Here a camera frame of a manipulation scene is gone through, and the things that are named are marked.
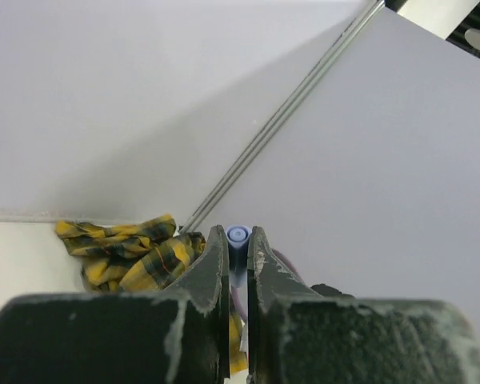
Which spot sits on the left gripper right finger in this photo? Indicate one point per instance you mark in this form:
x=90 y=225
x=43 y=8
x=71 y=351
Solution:
x=297 y=335

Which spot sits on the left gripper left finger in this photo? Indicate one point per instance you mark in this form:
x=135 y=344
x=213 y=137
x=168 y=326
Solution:
x=176 y=335

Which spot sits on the yellow plaid shirt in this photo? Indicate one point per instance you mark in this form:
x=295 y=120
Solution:
x=142 y=257

